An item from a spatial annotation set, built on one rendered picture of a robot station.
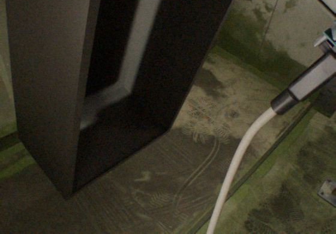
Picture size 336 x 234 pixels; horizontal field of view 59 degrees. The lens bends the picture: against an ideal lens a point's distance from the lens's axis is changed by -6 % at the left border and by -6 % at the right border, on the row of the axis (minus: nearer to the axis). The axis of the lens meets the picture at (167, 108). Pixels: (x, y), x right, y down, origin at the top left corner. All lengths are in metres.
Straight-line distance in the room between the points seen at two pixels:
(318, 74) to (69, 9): 0.46
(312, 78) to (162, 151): 1.60
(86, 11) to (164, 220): 1.30
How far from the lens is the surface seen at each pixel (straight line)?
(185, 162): 1.96
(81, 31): 0.63
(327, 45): 0.55
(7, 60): 1.97
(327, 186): 2.30
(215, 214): 0.69
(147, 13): 1.35
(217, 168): 1.98
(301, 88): 0.48
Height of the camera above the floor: 1.51
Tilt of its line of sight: 40 degrees down
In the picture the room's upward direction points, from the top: 11 degrees clockwise
